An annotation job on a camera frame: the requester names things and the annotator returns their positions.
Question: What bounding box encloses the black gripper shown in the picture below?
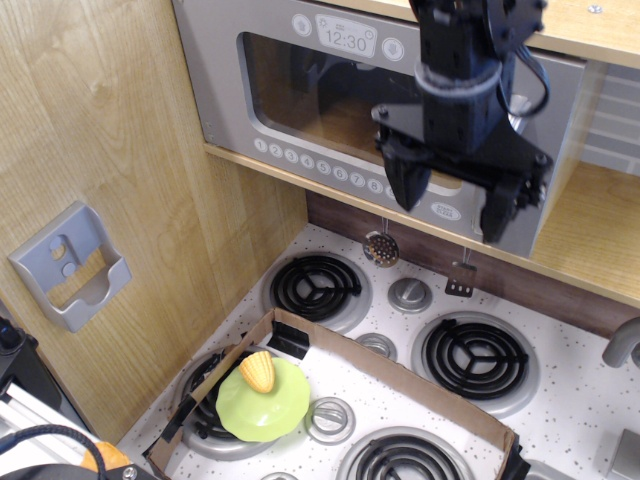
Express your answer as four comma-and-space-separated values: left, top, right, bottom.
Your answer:
371, 76, 553, 244

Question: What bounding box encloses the grey toy microwave door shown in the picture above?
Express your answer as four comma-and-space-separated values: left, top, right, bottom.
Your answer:
173, 1, 587, 257

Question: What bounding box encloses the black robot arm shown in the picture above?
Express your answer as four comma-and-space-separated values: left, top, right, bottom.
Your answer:
372, 1, 553, 244

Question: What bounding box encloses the hanging black toy spatula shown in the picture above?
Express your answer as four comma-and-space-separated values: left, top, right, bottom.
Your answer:
445, 247, 477, 298

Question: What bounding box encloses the hanging toy strainer spoon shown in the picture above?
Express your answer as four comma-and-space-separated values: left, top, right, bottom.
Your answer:
362, 217, 400, 268

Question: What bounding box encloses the grey back stove knob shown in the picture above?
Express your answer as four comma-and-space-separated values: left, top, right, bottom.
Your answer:
387, 278, 433, 314

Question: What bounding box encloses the grey stove knob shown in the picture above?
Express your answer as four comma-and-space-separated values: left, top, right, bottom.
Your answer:
356, 333, 397, 361
304, 397, 356, 445
387, 278, 433, 314

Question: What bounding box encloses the wooden shelf unit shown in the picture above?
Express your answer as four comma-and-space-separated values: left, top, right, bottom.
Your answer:
204, 1, 639, 307

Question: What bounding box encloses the grey middle stove knob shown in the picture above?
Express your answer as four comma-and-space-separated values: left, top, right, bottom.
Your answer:
356, 333, 397, 361

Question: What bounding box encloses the back left black burner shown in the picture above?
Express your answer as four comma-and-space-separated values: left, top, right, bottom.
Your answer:
267, 254, 363, 322

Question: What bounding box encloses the black burner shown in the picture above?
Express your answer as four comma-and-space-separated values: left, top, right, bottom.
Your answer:
417, 318, 529, 401
182, 349, 236, 441
355, 434, 462, 480
267, 254, 363, 322

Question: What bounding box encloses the back right black burner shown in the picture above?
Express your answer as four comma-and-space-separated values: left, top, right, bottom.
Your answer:
417, 318, 529, 401

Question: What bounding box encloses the grey toy faucet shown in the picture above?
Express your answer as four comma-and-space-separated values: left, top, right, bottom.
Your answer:
602, 317, 640, 368

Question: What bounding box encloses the grey front stove knob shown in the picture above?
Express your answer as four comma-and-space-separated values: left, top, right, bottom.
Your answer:
304, 397, 356, 445

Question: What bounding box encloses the yellow toy corn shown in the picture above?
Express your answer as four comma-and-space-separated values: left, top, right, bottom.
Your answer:
239, 351, 276, 394

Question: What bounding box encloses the front right black burner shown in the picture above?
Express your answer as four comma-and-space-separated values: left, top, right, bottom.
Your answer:
355, 434, 462, 480

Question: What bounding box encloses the green toy plate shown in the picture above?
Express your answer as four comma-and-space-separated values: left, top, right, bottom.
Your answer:
216, 358, 311, 442

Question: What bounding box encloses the front left black burner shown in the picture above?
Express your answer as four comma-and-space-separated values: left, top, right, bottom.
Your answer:
182, 349, 236, 441

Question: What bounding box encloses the brown cardboard box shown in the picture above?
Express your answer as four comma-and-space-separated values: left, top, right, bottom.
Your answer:
146, 311, 531, 479

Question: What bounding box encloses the orange object bottom left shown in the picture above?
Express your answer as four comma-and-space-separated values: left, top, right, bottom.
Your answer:
80, 441, 131, 472

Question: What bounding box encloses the black equipment at left edge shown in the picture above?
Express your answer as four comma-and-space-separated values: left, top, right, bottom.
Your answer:
1, 317, 62, 410

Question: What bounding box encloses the grey wall phone holder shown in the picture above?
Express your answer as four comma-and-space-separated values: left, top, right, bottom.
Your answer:
8, 201, 132, 333

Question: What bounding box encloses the black braided cable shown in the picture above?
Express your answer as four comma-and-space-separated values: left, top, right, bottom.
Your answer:
0, 423, 109, 480

